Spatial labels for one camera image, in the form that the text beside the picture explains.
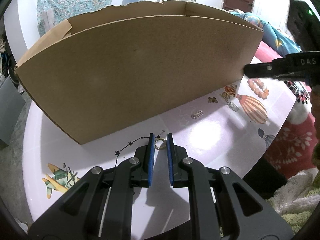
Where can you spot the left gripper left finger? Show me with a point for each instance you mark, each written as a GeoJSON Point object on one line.
{"type": "Point", "coordinates": [136, 171]}

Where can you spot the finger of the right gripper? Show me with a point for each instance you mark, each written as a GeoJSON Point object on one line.
{"type": "Point", "coordinates": [274, 69]}

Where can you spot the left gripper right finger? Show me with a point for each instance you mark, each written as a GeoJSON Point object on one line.
{"type": "Point", "coordinates": [185, 171]}

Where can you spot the silver hair clip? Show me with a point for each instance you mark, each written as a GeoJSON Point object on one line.
{"type": "Point", "coordinates": [197, 114]}

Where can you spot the right human hand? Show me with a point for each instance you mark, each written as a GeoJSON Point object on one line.
{"type": "Point", "coordinates": [315, 109]}

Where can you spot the blue patterned blanket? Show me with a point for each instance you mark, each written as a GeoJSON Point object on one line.
{"type": "Point", "coordinates": [272, 37]}

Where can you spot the silver rectangular pendant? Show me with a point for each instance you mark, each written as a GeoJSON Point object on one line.
{"type": "Point", "coordinates": [233, 106]}

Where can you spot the pink printed table mat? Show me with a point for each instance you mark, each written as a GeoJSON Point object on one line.
{"type": "Point", "coordinates": [221, 137]}

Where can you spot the bronze butterfly charm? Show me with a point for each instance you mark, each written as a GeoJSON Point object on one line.
{"type": "Point", "coordinates": [212, 100]}

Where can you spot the pink floral bed blanket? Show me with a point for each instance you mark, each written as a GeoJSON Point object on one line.
{"type": "Point", "coordinates": [290, 151]}

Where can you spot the brown cardboard box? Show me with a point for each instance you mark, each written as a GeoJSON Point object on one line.
{"type": "Point", "coordinates": [100, 72]}

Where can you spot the white green fuzzy blanket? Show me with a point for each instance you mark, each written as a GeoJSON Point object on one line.
{"type": "Point", "coordinates": [297, 199]}

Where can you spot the grey box on floor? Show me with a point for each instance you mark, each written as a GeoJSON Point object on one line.
{"type": "Point", "coordinates": [11, 107]}

